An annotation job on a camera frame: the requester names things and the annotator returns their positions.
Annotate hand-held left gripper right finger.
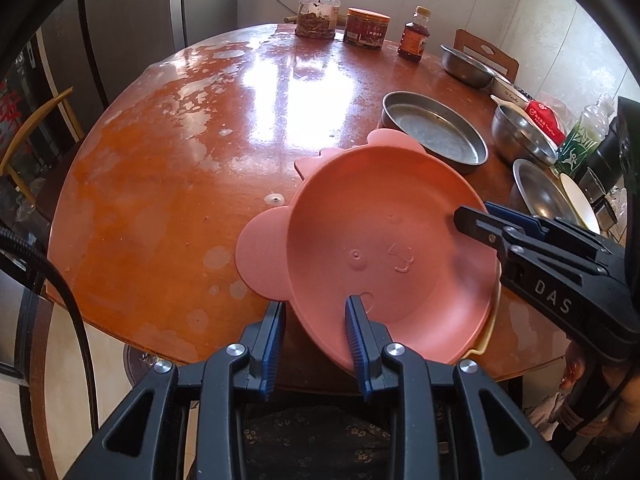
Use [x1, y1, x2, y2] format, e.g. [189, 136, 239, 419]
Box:
[345, 295, 576, 480]

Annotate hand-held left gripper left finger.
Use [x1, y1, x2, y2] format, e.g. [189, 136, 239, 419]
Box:
[62, 301, 287, 480]

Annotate clear jar with dried food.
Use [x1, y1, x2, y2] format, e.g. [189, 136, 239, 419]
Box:
[294, 0, 343, 40]

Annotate dark floral pants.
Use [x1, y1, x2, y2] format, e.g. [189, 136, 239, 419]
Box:
[242, 404, 394, 480]

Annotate small steel bowl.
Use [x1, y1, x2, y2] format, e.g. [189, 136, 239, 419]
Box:
[491, 105, 559, 167]

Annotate white bowl with yellow rim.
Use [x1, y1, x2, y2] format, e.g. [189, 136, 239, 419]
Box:
[450, 280, 502, 365]

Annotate red tin jar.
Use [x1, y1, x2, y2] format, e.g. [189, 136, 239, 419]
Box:
[343, 8, 391, 51]

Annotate black thermos flask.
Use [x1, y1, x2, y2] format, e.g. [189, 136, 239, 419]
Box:
[582, 127, 624, 186]

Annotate person's right hand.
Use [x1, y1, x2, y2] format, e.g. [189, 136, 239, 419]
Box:
[562, 342, 587, 391]

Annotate wooden armchair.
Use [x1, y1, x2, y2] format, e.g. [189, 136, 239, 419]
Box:
[0, 87, 87, 213]

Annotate large steel bowl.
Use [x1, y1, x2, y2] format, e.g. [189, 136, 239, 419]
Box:
[439, 44, 497, 90]

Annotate green plastic drink bottle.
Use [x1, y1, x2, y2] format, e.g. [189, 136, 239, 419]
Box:
[554, 94, 617, 177]

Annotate silver refrigerator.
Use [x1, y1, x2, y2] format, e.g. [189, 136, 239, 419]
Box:
[40, 0, 242, 126]

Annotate clear plastic cup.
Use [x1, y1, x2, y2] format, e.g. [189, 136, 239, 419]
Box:
[577, 166, 609, 202]

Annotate white bowl with yellow outside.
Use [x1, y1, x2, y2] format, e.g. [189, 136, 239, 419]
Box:
[559, 172, 602, 235]

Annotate wooden chair back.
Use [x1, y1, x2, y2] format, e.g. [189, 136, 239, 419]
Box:
[453, 29, 520, 82]

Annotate round steel pan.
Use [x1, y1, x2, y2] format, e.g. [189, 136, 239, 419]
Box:
[381, 91, 489, 175]

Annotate amber honey bottle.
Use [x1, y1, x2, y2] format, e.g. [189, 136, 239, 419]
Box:
[397, 5, 431, 64]

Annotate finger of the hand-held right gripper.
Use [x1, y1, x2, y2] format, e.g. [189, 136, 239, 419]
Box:
[484, 201, 627, 282]
[454, 204, 627, 302]

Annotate red tissue pack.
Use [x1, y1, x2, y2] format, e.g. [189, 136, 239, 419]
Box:
[525, 98, 569, 147]

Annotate steel plate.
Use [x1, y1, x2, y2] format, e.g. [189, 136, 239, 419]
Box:
[512, 158, 582, 227]

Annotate steel thermos cup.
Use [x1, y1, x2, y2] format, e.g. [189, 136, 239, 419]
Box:
[596, 194, 620, 227]

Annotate black cable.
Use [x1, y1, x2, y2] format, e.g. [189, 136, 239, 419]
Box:
[0, 225, 101, 438]

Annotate pink bear-shaped plate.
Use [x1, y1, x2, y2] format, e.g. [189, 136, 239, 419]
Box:
[234, 128, 502, 372]

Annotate white printed ceramic bowl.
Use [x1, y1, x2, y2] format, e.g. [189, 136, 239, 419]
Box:
[492, 76, 535, 106]

